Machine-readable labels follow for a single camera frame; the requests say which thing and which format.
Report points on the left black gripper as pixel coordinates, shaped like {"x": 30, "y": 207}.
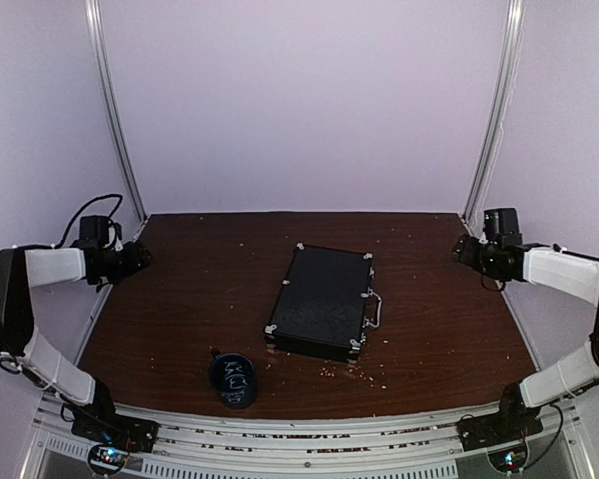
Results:
{"x": 139, "y": 259}

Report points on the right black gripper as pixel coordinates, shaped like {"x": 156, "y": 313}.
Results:
{"x": 462, "y": 253}

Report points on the black poker chip case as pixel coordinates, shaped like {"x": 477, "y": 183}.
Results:
{"x": 325, "y": 305}

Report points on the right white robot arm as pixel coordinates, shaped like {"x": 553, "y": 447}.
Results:
{"x": 571, "y": 274}

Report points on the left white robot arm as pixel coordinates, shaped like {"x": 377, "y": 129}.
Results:
{"x": 25, "y": 270}

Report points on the dark blue printed cup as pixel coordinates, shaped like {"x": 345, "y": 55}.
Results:
{"x": 233, "y": 378}

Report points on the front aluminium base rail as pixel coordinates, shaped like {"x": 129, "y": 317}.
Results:
{"x": 423, "y": 445}

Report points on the right aluminium frame post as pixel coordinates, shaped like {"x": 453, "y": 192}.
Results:
{"x": 501, "y": 97}

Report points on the aluminium frame post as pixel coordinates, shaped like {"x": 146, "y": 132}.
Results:
{"x": 501, "y": 97}
{"x": 96, "y": 32}

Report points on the left aluminium frame post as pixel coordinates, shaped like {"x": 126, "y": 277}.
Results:
{"x": 96, "y": 32}

